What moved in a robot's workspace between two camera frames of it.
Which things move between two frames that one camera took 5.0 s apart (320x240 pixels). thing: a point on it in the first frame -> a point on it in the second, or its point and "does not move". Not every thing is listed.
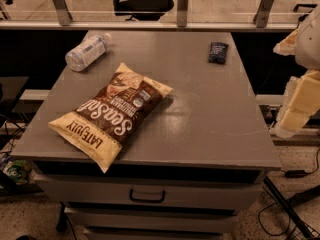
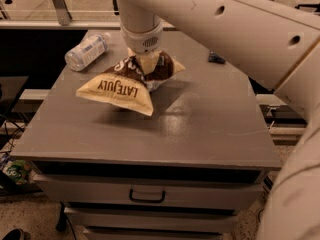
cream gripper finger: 291,121 -> 148,60
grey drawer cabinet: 199,157 does not move
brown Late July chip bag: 110,114 -> 124,84
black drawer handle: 146,200 does not move
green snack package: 18,171 does not move
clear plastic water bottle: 87,51 does not move
